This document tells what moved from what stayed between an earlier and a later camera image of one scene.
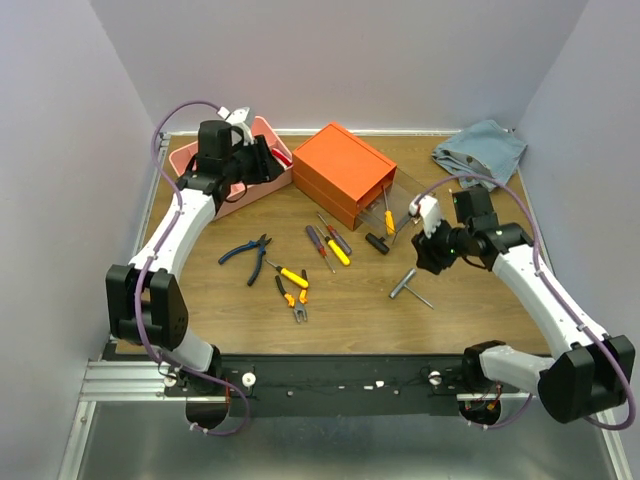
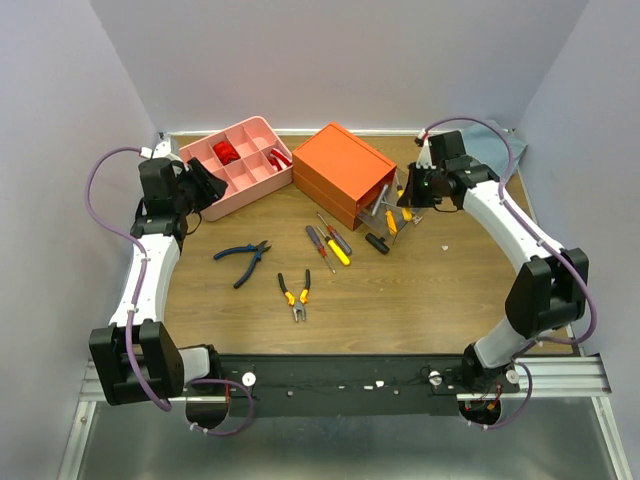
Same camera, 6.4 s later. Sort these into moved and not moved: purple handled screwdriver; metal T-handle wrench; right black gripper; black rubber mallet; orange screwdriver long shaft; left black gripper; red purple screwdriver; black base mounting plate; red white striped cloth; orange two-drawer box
Moved: left black gripper; right black gripper; metal T-handle wrench
Not moved: black base mounting plate; red purple screwdriver; orange two-drawer box; red white striped cloth; purple handled screwdriver; orange screwdriver long shaft; black rubber mallet
